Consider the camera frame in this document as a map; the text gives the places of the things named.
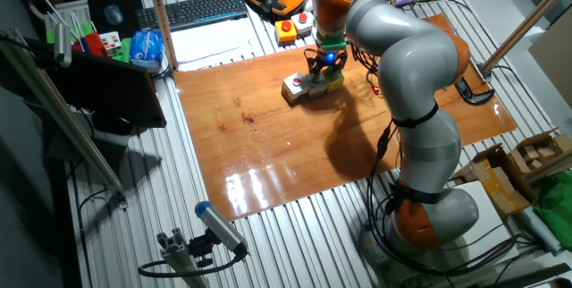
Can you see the yellow box red mushroom button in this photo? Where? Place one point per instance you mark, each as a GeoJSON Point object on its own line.
{"type": "Point", "coordinates": [286, 33]}

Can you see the blue plastic bag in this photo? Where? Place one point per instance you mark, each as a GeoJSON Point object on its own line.
{"type": "Point", "coordinates": [146, 48]}

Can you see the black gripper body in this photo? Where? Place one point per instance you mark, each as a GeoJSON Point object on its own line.
{"type": "Point", "coordinates": [330, 61]}

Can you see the small purple item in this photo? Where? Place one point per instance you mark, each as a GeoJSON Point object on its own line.
{"type": "Point", "coordinates": [403, 2]}

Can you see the beige cardboard panel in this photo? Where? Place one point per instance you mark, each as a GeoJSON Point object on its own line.
{"type": "Point", "coordinates": [554, 64]}

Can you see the green cloth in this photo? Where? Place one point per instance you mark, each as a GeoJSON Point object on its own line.
{"type": "Point", "coordinates": [556, 212]}

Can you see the green wrist adapter plate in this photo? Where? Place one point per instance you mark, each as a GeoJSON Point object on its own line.
{"type": "Point", "coordinates": [333, 42]}

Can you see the black flat monitor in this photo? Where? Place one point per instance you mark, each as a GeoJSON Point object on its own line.
{"type": "Point", "coordinates": [111, 91]}

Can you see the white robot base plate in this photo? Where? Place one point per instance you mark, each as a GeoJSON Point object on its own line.
{"type": "Point", "coordinates": [493, 225]}

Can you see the silver bar camera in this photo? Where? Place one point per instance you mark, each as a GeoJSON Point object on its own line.
{"type": "Point", "coordinates": [62, 44]}

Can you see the aluminium profile camera mount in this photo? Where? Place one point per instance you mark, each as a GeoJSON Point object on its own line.
{"type": "Point", "coordinates": [179, 256]}

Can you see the white paper sheets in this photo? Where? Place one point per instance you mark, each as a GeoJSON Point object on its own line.
{"type": "Point", "coordinates": [210, 42]}

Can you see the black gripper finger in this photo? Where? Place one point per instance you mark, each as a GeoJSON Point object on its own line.
{"type": "Point", "coordinates": [315, 75]}
{"type": "Point", "coordinates": [342, 66]}

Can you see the grey box small red button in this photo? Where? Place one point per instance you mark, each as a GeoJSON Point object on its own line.
{"type": "Point", "coordinates": [295, 87]}

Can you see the grey box small green button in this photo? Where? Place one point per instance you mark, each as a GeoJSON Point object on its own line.
{"type": "Point", "coordinates": [318, 90]}

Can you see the glossy wooden board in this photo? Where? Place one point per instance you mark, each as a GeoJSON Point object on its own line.
{"type": "Point", "coordinates": [268, 145]}

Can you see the black C-clamp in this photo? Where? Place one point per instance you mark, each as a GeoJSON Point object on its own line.
{"type": "Point", "coordinates": [473, 95]}

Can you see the cardboard box with wooden blocks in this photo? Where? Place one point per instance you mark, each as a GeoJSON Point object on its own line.
{"type": "Point", "coordinates": [536, 151]}

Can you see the white box red mushroom button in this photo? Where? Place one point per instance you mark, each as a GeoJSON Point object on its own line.
{"type": "Point", "coordinates": [303, 23]}

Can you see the black computer keyboard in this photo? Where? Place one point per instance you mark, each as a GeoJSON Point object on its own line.
{"type": "Point", "coordinates": [192, 10]}

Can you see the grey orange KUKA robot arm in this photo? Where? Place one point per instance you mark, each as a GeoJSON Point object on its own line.
{"type": "Point", "coordinates": [415, 64]}

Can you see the black mouse pad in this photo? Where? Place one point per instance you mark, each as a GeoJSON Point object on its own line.
{"type": "Point", "coordinates": [100, 24]}

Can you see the silver camera with blue end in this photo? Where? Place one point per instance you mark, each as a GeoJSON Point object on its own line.
{"type": "Point", "coordinates": [221, 227]}

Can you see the slanted aluminium bar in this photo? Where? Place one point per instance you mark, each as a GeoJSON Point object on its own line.
{"type": "Point", "coordinates": [89, 150]}

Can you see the cardboard box with yellow tape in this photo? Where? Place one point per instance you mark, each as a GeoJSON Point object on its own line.
{"type": "Point", "coordinates": [500, 185]}

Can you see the red pouch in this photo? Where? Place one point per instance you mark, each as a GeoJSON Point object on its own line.
{"type": "Point", "coordinates": [94, 44]}

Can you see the Rubik's cube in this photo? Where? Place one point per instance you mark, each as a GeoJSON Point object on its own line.
{"type": "Point", "coordinates": [110, 43]}

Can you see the white rolled tube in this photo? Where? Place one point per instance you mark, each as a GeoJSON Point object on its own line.
{"type": "Point", "coordinates": [538, 230]}

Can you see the yellow box large green button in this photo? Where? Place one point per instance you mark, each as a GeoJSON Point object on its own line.
{"type": "Point", "coordinates": [336, 84]}

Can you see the dark computer mouse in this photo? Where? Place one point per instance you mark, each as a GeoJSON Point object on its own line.
{"type": "Point", "coordinates": [113, 14]}

